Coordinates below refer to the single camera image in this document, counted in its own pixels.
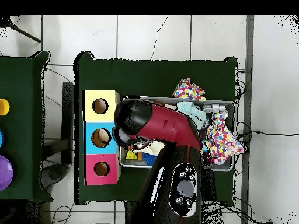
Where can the blue spiky rubber ball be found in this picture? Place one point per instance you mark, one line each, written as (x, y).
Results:
(149, 159)

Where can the mint green waffle cloth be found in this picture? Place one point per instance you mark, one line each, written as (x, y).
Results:
(195, 114)

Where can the colourful polka dot cloth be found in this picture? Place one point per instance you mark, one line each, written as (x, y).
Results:
(189, 91)
(222, 137)

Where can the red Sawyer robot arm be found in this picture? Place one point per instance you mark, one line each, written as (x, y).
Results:
(163, 126)

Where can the wooden box with three holes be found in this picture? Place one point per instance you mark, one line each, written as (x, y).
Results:
(102, 116)

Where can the yellow cheese wedge toy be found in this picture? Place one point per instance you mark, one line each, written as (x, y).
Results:
(131, 155)

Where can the blue patterned ball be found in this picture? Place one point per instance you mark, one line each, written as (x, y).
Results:
(204, 145)

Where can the dark green tablecloth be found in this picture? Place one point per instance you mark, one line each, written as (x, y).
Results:
(151, 79)
(23, 77)

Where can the silver toy robot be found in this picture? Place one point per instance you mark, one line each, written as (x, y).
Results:
(215, 108)

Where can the purple plastic bowl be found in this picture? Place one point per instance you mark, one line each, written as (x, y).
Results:
(5, 172)

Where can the blue plastic bowl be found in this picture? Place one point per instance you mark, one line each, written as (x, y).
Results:
(1, 137)

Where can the yellow plastic bowl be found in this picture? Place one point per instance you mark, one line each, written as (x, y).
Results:
(4, 107)

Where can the black tripod leg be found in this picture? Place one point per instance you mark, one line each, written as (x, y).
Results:
(23, 32)

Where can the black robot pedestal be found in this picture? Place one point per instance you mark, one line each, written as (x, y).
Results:
(132, 214)

